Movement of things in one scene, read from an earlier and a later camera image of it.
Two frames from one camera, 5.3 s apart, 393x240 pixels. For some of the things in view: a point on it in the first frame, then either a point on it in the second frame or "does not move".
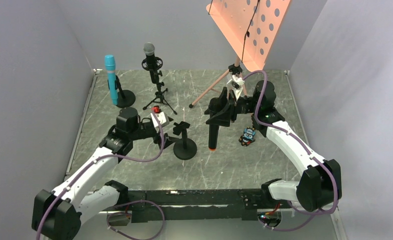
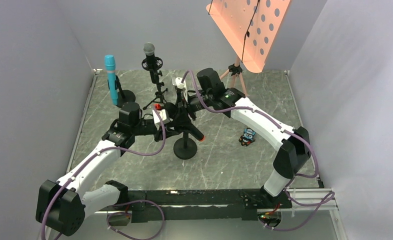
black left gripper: x=160 y=136 -> x=171 y=121
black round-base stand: x=184 y=148 does not move
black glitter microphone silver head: x=149 y=49 does not move
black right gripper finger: x=222 y=118 -> x=184 y=123
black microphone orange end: x=215 y=105 -> x=171 y=111
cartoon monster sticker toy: x=248 y=136 does not move
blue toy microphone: x=110 y=62 does not move
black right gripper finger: x=217 y=104 -> x=180 y=100
